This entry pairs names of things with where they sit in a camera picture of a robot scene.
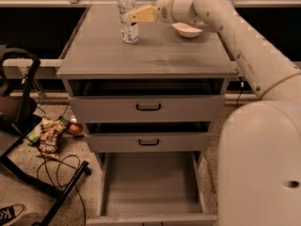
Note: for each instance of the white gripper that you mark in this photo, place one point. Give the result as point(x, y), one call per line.
point(164, 8)

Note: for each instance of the brown chip bag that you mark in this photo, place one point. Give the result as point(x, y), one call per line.
point(50, 136)

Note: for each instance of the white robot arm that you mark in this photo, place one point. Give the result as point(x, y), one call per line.
point(259, 152)

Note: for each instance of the grey drawer cabinet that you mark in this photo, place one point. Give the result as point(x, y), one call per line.
point(160, 64)

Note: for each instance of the clear plastic water bottle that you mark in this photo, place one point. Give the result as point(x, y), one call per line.
point(129, 31)

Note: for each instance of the grey top drawer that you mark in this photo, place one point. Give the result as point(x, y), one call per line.
point(147, 109)

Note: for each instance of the grey middle drawer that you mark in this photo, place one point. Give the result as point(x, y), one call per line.
point(152, 142)

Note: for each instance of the red apple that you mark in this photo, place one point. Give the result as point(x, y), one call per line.
point(76, 128)

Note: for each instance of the grey open bottom drawer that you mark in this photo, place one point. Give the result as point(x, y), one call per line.
point(151, 189)

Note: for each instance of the black white sneaker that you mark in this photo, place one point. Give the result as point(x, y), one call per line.
point(9, 214)

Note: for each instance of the green snack packet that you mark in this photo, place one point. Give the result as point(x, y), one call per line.
point(34, 135)

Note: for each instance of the black cart frame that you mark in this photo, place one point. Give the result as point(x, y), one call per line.
point(19, 120)

